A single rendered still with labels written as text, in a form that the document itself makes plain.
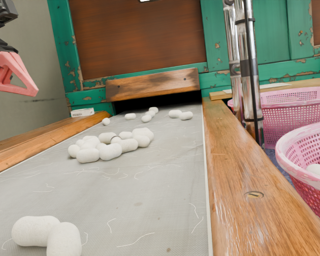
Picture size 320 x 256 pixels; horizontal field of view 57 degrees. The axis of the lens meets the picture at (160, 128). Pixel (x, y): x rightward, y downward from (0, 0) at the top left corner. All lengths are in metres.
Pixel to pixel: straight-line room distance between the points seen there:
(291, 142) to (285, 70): 0.70
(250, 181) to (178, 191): 0.08
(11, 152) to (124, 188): 0.29
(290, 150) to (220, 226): 0.17
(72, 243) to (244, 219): 0.10
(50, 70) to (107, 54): 0.93
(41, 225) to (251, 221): 0.14
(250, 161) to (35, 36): 1.79
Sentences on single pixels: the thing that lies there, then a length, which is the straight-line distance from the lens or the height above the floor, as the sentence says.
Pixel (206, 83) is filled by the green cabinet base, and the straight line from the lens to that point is 0.97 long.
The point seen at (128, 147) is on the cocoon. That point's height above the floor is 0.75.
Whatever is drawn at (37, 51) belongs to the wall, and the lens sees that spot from 1.96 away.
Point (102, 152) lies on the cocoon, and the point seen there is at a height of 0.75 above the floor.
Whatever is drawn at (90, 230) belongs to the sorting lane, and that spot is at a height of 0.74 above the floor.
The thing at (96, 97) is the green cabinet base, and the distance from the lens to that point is 1.03.
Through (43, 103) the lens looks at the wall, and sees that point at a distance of 1.95.
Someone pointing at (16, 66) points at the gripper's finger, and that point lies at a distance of 0.54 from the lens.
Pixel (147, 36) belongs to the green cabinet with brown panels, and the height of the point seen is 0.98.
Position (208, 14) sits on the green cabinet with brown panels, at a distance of 0.99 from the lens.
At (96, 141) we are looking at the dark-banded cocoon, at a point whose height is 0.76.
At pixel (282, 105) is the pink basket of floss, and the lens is 0.57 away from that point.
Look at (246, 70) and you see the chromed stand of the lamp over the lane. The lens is 0.42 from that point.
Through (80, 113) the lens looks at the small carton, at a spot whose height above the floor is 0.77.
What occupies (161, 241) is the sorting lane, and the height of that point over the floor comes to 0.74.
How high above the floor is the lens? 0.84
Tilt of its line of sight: 9 degrees down
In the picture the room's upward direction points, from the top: 8 degrees counter-clockwise
